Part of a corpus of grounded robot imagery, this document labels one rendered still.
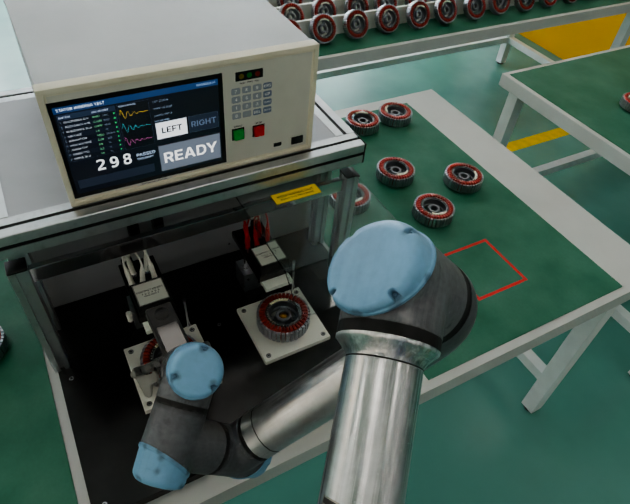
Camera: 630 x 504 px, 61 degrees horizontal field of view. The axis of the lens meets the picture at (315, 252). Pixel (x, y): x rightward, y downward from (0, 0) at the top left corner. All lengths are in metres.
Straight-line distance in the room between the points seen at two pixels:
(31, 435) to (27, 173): 0.47
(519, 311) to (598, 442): 0.94
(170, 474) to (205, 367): 0.14
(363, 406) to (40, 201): 0.64
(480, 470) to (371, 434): 1.43
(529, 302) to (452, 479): 0.76
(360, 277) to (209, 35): 0.54
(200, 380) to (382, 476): 0.30
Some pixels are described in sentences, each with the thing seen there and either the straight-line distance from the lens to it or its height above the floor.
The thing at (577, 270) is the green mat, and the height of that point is 0.75.
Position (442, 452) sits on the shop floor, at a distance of 1.96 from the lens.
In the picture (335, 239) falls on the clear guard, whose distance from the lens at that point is 0.93.
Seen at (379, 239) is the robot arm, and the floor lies 1.31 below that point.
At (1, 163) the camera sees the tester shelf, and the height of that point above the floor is 1.11.
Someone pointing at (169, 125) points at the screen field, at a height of 1.23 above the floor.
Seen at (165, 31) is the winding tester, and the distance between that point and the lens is 0.98.
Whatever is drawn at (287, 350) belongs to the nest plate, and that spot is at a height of 0.78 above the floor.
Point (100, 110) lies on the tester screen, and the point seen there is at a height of 1.27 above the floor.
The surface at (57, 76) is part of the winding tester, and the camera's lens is 0.87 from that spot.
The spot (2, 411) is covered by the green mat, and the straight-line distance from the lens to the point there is 1.19.
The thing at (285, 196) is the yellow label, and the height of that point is 1.07.
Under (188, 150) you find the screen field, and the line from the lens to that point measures 0.94.
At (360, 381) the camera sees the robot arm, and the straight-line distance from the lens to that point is 0.56.
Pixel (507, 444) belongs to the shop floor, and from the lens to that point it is 2.05.
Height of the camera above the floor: 1.71
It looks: 45 degrees down
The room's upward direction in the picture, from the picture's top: 6 degrees clockwise
